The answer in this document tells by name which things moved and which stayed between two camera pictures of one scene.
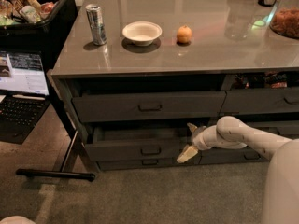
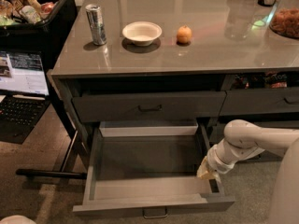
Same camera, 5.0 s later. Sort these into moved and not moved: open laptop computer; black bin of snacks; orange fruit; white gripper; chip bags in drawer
Moved: white gripper
Not moved: orange fruit; open laptop computer; black bin of snacks; chip bags in drawer
